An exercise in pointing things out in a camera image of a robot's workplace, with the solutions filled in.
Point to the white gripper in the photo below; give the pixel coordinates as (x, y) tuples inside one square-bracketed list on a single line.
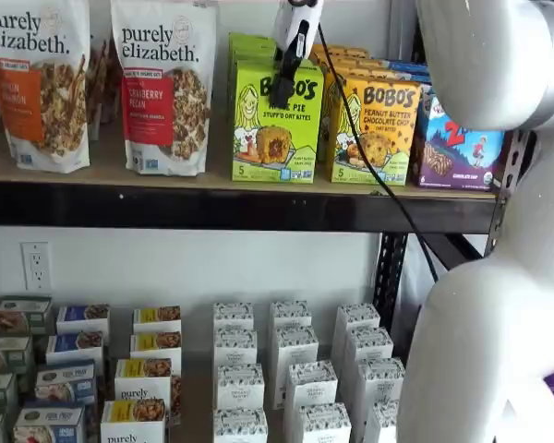
[(291, 18)]

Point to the green Bobo's apple pie box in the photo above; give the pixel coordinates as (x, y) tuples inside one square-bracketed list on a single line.
[(251, 38), (256, 57), (254, 49), (277, 152)]

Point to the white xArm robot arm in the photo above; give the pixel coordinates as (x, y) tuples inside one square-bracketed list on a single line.
[(480, 323)]

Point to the orange Bobo's peanut butter box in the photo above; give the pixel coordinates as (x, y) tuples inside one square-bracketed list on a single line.
[(355, 60), (369, 71), (346, 49), (388, 152)]

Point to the blue Zbar snack box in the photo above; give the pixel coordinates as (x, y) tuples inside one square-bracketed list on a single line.
[(452, 161), (420, 79), (406, 67), (427, 91)]

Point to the black metal shelf beam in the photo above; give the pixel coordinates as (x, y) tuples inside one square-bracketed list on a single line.
[(212, 207)]

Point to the wooden shelf board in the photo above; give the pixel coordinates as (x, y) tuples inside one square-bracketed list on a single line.
[(196, 392), (107, 161)]

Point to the perforated metal shelf upright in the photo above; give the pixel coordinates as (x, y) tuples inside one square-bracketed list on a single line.
[(514, 161), (391, 277)]

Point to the white floral print box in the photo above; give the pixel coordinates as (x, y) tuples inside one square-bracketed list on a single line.
[(235, 346), (310, 383), (295, 346), (324, 424), (291, 314), (379, 378), (233, 316), (381, 422), (240, 385), (368, 343), (240, 427), (357, 316)]

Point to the black diagonal shelf brace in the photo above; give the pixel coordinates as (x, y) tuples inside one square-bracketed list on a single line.
[(461, 251)]

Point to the yellow label granola box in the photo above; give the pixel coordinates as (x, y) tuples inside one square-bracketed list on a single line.
[(156, 345), (133, 420), (143, 378), (157, 317)]

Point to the blue label granola box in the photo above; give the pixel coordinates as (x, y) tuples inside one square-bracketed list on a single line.
[(74, 346), (83, 316), (48, 424), (64, 383)]

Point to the red label granola bag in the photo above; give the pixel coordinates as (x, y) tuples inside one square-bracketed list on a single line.
[(166, 111)]

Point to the white plastic bag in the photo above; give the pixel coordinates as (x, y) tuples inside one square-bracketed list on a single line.
[(415, 277)]

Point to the orange label granola bag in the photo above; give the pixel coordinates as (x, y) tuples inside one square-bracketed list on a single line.
[(37, 101)]

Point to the white wall outlet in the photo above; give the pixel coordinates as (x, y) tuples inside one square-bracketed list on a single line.
[(36, 266)]

